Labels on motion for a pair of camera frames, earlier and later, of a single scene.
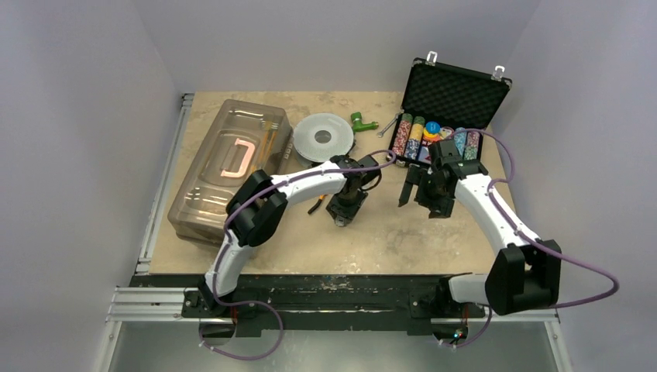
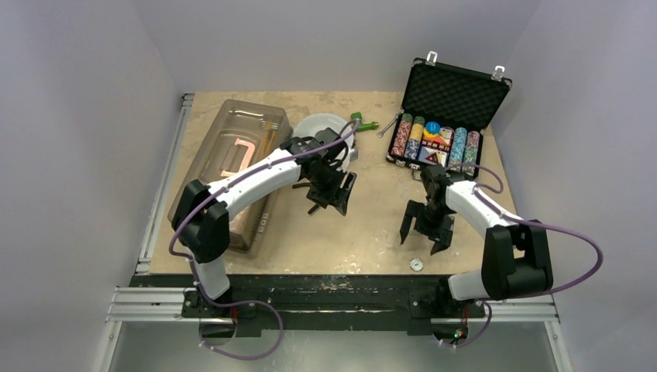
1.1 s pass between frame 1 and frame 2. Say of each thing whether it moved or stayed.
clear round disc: stayed
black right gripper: moved
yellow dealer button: stayed
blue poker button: stayed
